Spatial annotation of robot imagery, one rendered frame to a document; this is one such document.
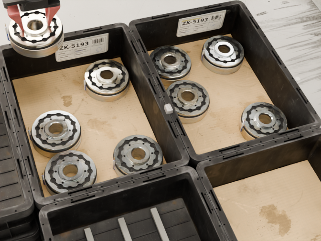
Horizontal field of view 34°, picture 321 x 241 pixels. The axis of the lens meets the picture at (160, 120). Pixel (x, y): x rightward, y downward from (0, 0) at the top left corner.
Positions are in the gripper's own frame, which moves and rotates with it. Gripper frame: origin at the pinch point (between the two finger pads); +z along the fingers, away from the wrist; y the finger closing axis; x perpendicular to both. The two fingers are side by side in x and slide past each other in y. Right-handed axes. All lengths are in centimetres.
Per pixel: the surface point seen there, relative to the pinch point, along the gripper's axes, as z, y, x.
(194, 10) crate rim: 13.3, 38.1, 7.8
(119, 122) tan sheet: 22.4, 13.6, -12.0
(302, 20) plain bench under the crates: 37, 82, 18
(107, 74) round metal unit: 20.7, 14.5, 0.4
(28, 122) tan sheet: 22.2, -5.2, -6.8
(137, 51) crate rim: 12.8, 20.9, -1.3
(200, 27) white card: 18.9, 40.4, 7.0
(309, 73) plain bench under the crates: 37, 73, -2
